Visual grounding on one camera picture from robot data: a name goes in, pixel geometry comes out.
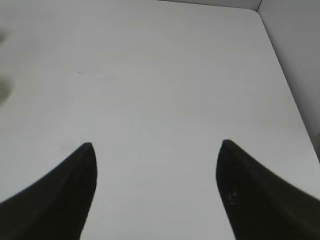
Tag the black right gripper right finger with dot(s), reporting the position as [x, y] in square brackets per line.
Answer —
[261, 205]

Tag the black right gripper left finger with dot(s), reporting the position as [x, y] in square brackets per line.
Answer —
[57, 205]

